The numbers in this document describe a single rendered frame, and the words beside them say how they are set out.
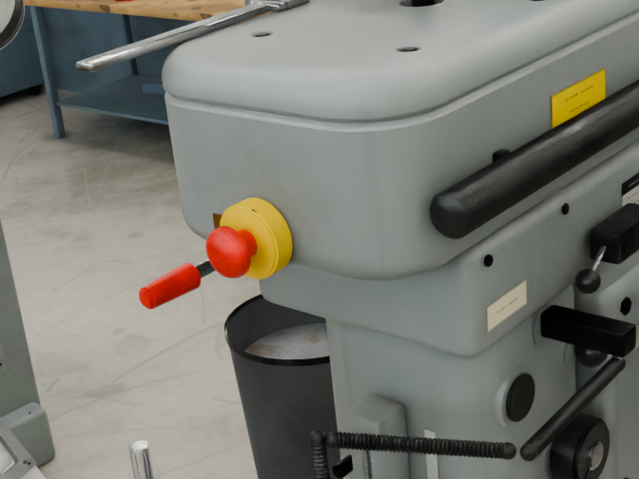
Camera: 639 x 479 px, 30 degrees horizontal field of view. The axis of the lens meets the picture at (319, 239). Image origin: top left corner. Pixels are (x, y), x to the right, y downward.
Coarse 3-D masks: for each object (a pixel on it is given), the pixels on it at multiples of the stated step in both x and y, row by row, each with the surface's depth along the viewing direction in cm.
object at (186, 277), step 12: (204, 264) 100; (168, 276) 97; (180, 276) 98; (192, 276) 98; (204, 276) 100; (144, 288) 96; (156, 288) 96; (168, 288) 97; (180, 288) 97; (192, 288) 99; (144, 300) 96; (156, 300) 96; (168, 300) 97
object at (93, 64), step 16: (256, 0) 104; (272, 0) 105; (288, 0) 103; (304, 0) 104; (224, 16) 99; (240, 16) 100; (176, 32) 95; (192, 32) 96; (128, 48) 92; (144, 48) 92; (160, 48) 93; (80, 64) 89; (96, 64) 89; (112, 64) 90
